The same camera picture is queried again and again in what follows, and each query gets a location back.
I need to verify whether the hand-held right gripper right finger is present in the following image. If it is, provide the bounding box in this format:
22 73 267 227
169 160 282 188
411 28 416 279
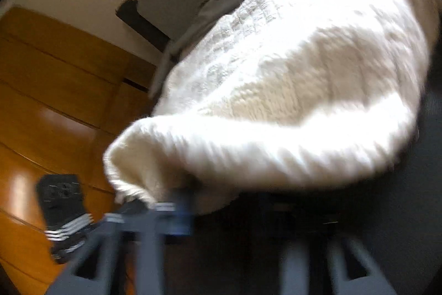
273 205 398 295

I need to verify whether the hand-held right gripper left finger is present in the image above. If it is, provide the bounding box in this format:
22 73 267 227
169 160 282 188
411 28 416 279
46 189 194 295

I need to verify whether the white knit sweater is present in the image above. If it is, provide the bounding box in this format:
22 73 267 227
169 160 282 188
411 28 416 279
103 0 441 215

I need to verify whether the dark grey panel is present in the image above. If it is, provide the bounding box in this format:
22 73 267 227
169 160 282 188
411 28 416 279
115 0 173 50

